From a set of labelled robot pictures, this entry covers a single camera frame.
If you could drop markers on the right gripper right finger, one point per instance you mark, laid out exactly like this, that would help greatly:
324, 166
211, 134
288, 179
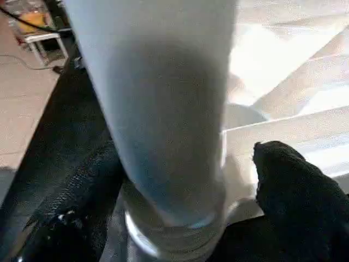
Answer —
305, 202

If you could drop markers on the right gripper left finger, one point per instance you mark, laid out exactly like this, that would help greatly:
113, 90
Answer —
71, 218

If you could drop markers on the white metal stand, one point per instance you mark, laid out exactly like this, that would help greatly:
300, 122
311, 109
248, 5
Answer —
46, 46

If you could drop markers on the white plastic table leg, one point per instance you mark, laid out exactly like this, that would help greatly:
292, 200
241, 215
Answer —
163, 109

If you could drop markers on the white plastic table top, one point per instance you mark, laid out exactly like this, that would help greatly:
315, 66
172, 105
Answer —
294, 82

